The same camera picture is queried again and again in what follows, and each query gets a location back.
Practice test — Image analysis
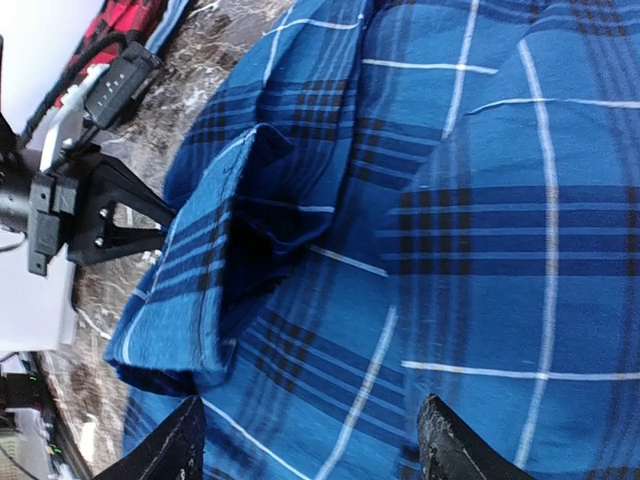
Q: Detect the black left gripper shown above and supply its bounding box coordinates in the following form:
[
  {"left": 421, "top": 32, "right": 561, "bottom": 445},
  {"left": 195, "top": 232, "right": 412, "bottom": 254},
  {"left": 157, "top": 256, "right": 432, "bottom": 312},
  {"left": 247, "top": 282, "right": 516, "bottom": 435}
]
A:
[{"left": 27, "top": 144, "right": 175, "bottom": 275}]

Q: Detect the red black plaid folded shirt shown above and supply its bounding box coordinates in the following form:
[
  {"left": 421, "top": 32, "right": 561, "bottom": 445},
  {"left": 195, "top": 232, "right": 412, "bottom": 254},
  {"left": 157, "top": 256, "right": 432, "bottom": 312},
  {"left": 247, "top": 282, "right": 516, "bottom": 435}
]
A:
[{"left": 52, "top": 0, "right": 171, "bottom": 109}]

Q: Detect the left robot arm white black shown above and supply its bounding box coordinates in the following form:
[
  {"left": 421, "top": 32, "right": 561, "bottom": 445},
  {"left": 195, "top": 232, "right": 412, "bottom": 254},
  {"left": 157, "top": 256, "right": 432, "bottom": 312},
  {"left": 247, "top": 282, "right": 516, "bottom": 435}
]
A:
[{"left": 1, "top": 33, "right": 174, "bottom": 352}]

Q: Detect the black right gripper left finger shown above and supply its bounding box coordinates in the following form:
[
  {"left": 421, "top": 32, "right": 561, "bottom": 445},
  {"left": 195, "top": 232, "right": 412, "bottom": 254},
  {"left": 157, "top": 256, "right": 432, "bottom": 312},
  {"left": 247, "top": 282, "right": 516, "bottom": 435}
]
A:
[{"left": 93, "top": 397, "right": 206, "bottom": 480}]

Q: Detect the blue plaid long sleeve shirt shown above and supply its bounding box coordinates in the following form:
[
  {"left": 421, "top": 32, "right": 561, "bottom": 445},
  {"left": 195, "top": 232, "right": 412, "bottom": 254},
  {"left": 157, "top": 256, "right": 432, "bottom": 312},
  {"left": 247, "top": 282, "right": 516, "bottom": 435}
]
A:
[{"left": 106, "top": 1, "right": 639, "bottom": 479}]

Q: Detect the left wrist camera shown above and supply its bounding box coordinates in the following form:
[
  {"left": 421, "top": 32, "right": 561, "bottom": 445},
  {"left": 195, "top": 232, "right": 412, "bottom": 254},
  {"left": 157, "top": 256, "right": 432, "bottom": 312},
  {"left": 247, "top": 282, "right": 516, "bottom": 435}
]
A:
[{"left": 39, "top": 42, "right": 164, "bottom": 171}]

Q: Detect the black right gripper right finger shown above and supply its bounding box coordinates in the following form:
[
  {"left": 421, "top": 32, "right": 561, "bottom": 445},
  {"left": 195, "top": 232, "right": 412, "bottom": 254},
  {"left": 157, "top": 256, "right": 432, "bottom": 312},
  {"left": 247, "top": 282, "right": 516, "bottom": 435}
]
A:
[{"left": 417, "top": 395, "right": 533, "bottom": 480}]

